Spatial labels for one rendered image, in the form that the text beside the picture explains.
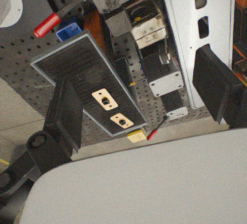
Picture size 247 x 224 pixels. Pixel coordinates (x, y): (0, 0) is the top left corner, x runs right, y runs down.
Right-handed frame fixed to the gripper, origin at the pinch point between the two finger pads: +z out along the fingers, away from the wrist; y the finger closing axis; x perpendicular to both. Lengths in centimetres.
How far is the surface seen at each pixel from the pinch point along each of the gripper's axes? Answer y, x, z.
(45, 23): -13.0, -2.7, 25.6
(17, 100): -130, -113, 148
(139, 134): -1, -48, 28
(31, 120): -138, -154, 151
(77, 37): -8.0, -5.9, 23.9
